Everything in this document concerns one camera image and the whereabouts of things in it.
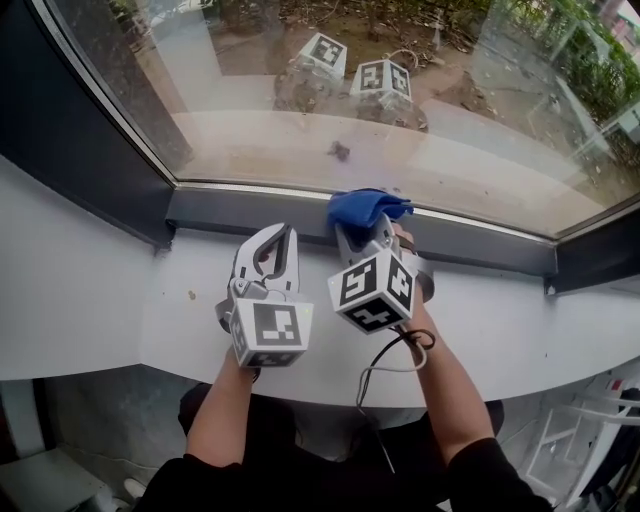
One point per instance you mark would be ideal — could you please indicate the white metal rack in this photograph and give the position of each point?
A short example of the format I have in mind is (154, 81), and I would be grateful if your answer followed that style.
(590, 440)

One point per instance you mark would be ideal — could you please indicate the green hedge outside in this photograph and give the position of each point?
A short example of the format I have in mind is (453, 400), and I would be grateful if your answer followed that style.
(600, 65)

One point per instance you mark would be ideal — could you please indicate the person's left forearm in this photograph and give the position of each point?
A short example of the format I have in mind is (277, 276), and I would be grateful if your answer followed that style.
(220, 410)

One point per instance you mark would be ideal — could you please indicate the blue cleaning cloth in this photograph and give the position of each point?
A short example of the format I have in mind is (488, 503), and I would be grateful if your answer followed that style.
(365, 212)

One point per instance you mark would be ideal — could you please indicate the person's black shirt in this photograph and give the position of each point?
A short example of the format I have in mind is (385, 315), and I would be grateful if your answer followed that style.
(320, 465)

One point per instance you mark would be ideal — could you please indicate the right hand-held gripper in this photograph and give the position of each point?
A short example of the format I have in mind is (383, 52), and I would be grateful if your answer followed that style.
(372, 290)

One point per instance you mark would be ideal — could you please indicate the person's right forearm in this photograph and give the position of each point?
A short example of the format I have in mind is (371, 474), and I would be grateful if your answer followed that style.
(450, 395)

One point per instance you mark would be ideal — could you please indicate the person's right hand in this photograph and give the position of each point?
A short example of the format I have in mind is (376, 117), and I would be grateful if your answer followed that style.
(405, 240)

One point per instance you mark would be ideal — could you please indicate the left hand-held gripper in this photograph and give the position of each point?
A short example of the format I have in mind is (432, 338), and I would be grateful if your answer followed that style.
(272, 325)

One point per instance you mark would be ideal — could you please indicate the dark window frame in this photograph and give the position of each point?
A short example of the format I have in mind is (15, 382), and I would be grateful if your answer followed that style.
(100, 165)

